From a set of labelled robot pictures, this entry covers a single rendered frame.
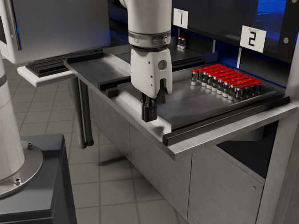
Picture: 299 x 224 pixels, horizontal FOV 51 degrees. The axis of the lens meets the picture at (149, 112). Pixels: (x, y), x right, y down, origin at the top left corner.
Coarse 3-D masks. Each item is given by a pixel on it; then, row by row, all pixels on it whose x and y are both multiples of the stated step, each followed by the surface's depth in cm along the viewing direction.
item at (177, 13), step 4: (176, 12) 116; (180, 12) 114; (184, 12) 112; (176, 16) 117; (180, 16) 115; (184, 16) 113; (176, 20) 117; (180, 20) 115; (184, 20) 113; (176, 24) 118; (180, 24) 116; (184, 24) 114
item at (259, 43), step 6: (246, 30) 91; (252, 30) 89; (258, 30) 87; (246, 36) 91; (252, 36) 89; (258, 36) 88; (264, 36) 86; (240, 42) 94; (246, 42) 92; (252, 42) 90; (258, 42) 88; (264, 42) 86; (252, 48) 90; (258, 48) 89
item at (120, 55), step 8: (176, 40) 134; (104, 48) 117; (112, 48) 119; (120, 48) 121; (128, 48) 123; (168, 48) 129; (176, 48) 129; (104, 56) 118; (112, 56) 112; (120, 56) 119; (128, 56) 119; (176, 56) 119; (184, 56) 119; (192, 56) 119; (200, 56) 110; (208, 56) 112; (216, 56) 114; (120, 64) 108; (128, 64) 103; (176, 64) 106; (128, 72) 104
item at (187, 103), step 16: (208, 64) 102; (176, 80) 97; (128, 96) 83; (176, 96) 88; (192, 96) 88; (208, 96) 88; (256, 96) 80; (272, 96) 83; (160, 112) 79; (176, 112) 79; (192, 112) 79; (208, 112) 72; (224, 112) 75; (160, 128) 72; (176, 128) 69
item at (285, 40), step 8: (288, 0) 77; (296, 0) 75; (288, 8) 78; (296, 8) 76; (288, 16) 78; (296, 16) 77; (288, 24) 79; (296, 24) 77; (280, 32) 82; (288, 32) 80; (296, 32) 78; (280, 40) 82; (288, 40) 80; (280, 48) 83; (288, 48) 81; (288, 56) 81
